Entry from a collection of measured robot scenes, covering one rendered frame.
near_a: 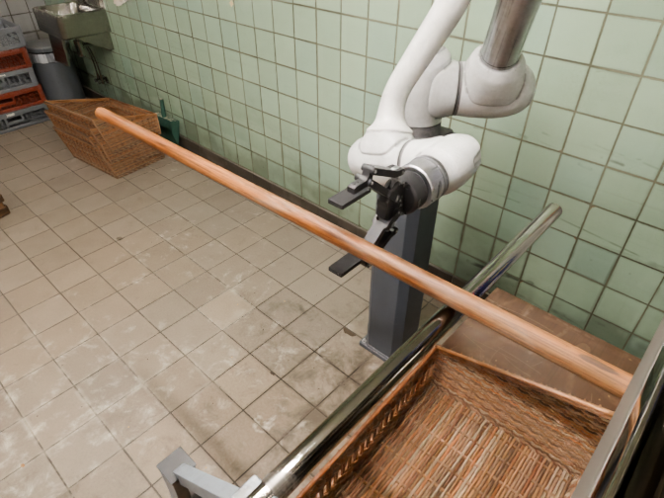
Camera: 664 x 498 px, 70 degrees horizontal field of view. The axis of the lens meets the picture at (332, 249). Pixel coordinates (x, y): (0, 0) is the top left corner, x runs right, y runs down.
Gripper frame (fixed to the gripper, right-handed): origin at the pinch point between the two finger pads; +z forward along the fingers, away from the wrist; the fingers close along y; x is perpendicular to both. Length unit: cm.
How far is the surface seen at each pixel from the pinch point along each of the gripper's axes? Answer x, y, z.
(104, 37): 347, 51, -124
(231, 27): 191, 20, -127
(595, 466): -42, -22, 29
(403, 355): -21.0, 1.6, 11.7
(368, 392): -21.1, 1.7, 19.0
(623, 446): -43, -25, 29
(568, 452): -42, 54, -29
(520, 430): -32, 56, -29
